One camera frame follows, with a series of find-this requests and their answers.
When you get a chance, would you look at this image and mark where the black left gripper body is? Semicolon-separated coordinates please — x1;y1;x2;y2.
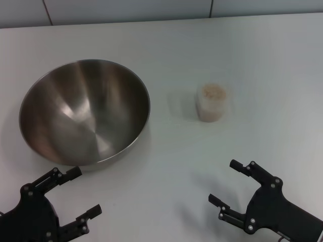
0;183;63;242

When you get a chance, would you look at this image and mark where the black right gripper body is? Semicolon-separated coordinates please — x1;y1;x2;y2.
243;177;323;242

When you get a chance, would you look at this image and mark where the stainless steel mixing bowl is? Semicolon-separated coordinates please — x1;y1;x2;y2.
19;59;151;172

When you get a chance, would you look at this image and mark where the translucent plastic cup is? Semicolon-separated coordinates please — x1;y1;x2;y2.
195;83;227;123

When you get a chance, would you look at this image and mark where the right gripper cable with connector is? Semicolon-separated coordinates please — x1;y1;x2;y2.
275;231;291;242

